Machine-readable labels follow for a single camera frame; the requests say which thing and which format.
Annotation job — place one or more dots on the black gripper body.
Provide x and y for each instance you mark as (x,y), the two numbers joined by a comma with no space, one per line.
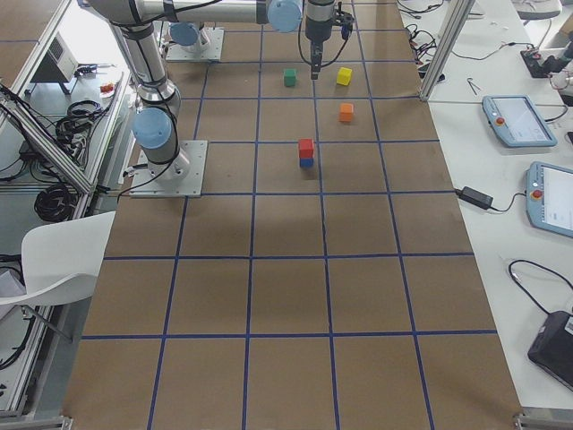
(316,30)

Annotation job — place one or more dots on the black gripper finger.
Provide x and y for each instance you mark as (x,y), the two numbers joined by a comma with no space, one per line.
(316,51)

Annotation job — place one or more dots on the red wooden block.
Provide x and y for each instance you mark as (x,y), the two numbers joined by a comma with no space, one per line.
(306,148)

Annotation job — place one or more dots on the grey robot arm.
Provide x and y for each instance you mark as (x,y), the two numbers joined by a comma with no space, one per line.
(155,127)
(188,36)

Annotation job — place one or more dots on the green wooden block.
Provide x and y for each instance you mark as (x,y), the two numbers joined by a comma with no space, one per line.
(289,77)

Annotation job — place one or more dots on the yellow wooden block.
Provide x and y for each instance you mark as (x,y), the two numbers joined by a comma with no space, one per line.
(344,76)

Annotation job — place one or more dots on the orange wooden block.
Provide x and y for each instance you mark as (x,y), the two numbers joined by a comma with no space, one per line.
(346,112)

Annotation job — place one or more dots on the blue wooden block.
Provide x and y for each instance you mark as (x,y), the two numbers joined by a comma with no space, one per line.
(306,162)

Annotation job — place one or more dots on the upper teach pendant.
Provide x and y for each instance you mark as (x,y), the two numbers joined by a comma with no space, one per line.
(516,122)

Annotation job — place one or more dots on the teach pendant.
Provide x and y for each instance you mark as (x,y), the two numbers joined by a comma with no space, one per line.
(516,122)
(549,197)

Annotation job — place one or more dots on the black power adapter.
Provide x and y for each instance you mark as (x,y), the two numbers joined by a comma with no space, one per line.
(474,197)

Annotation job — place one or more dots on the brown paper table cover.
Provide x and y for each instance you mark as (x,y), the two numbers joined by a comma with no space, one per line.
(342,296)

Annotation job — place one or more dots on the lower teach pendant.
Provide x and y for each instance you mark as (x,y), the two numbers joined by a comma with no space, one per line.
(549,197)

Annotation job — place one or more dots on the white plastic chair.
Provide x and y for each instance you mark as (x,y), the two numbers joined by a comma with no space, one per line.
(60,263)

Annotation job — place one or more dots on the black laptop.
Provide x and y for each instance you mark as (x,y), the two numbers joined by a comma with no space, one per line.
(552,347)

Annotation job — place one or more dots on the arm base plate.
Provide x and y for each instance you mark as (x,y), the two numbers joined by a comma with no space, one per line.
(212,53)
(183,178)

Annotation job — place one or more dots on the aluminium frame post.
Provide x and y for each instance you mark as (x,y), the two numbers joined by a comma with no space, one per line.
(450,29)

